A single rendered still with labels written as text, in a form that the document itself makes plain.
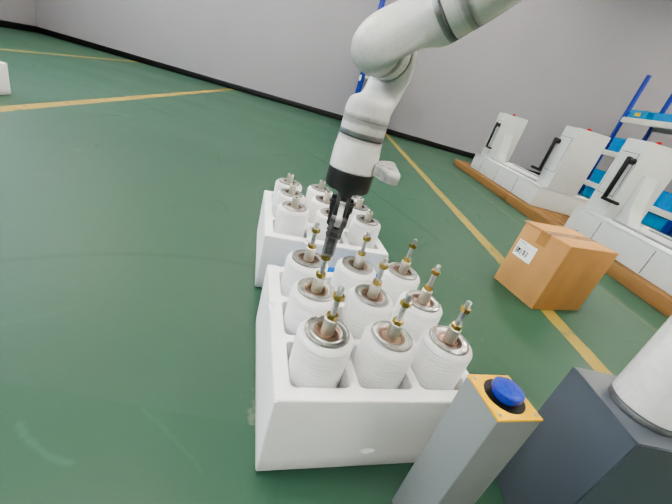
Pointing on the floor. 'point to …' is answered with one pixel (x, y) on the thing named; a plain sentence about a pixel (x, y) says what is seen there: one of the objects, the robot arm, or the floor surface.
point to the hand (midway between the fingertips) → (330, 244)
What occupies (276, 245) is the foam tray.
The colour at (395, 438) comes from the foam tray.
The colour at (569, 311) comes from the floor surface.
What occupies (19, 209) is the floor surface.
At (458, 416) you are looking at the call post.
